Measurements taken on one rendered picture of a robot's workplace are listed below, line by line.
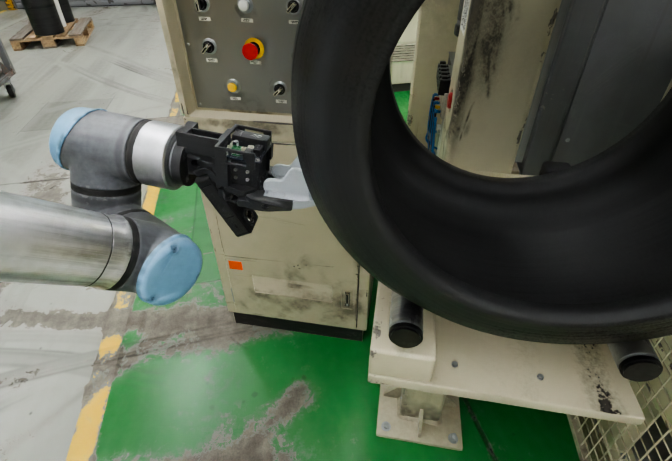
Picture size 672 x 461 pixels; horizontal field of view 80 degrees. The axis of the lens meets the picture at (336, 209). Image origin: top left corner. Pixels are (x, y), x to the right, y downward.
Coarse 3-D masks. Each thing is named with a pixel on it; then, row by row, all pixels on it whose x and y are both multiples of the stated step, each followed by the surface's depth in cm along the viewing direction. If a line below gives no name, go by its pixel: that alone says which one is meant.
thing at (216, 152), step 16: (192, 128) 52; (240, 128) 55; (256, 128) 55; (176, 144) 52; (192, 144) 52; (208, 144) 51; (224, 144) 51; (240, 144) 54; (256, 144) 53; (272, 144) 56; (176, 160) 52; (192, 160) 54; (208, 160) 54; (224, 160) 50; (240, 160) 51; (256, 160) 51; (176, 176) 53; (192, 176) 57; (224, 176) 52; (240, 176) 53; (256, 176) 52; (224, 192) 53; (240, 192) 53
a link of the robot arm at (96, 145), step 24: (72, 120) 53; (96, 120) 53; (120, 120) 53; (144, 120) 54; (72, 144) 52; (96, 144) 52; (120, 144) 52; (72, 168) 54; (96, 168) 53; (120, 168) 53
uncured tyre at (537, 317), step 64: (320, 0) 33; (384, 0) 29; (320, 64) 34; (384, 64) 32; (320, 128) 37; (384, 128) 64; (640, 128) 60; (320, 192) 42; (384, 192) 64; (448, 192) 69; (512, 192) 67; (576, 192) 65; (640, 192) 61; (384, 256) 44; (448, 256) 61; (512, 256) 63; (576, 256) 60; (640, 256) 55; (512, 320) 46; (576, 320) 44; (640, 320) 42
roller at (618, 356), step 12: (612, 348) 51; (624, 348) 49; (636, 348) 48; (648, 348) 48; (624, 360) 48; (636, 360) 48; (648, 360) 47; (624, 372) 49; (636, 372) 48; (648, 372) 48; (660, 372) 48
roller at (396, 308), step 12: (396, 300) 55; (408, 300) 54; (396, 312) 53; (408, 312) 53; (420, 312) 54; (396, 324) 52; (408, 324) 51; (420, 324) 52; (396, 336) 52; (408, 336) 52; (420, 336) 52
